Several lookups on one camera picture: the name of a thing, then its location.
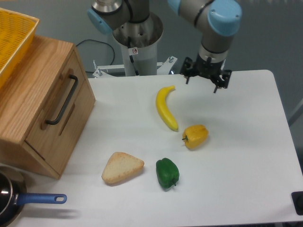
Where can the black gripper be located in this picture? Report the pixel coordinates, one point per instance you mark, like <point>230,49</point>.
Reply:
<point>208,65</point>

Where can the wooden top drawer black handle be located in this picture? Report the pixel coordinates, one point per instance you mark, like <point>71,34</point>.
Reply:
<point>65,88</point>

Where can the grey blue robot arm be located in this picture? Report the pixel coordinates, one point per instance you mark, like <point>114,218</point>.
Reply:
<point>217,20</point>

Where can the wooden drawer cabinet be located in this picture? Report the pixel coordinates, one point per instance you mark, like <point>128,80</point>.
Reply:
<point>23,97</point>

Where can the yellow banana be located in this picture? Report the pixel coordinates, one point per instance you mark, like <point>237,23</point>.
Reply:
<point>163,110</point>

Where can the yellow bell pepper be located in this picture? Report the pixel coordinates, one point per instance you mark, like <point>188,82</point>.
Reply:
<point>194,135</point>

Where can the green bell pepper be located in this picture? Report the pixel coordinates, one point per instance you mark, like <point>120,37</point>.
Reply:
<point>167,173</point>

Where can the triangular bread slice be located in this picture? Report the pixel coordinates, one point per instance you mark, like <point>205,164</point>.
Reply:
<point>120,167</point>

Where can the black device at table edge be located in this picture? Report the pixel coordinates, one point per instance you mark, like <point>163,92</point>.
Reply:
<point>297,198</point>

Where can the yellow plastic basket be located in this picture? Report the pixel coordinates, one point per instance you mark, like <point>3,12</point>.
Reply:
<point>17,31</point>

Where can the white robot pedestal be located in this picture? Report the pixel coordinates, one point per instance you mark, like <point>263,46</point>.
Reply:
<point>138,41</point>

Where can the white table frame bracket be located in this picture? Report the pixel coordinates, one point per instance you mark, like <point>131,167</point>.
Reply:
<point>133,69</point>

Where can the black pan blue handle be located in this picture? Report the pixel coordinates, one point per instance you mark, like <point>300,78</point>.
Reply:
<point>14,195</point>

